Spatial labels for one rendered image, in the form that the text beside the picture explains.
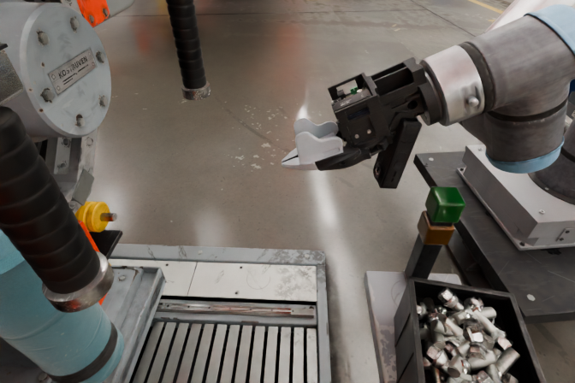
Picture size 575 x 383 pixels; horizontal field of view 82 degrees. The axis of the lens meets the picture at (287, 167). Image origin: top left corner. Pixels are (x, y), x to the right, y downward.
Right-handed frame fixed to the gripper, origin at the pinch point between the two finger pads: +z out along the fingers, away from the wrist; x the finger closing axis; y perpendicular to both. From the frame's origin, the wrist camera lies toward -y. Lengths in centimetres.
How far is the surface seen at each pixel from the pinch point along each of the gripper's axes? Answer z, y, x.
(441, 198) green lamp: -17.4, -11.4, 5.0
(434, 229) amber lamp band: -15.3, -16.2, 6.0
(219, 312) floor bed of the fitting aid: 44, -47, -12
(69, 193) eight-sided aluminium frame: 35.6, 8.8, -3.0
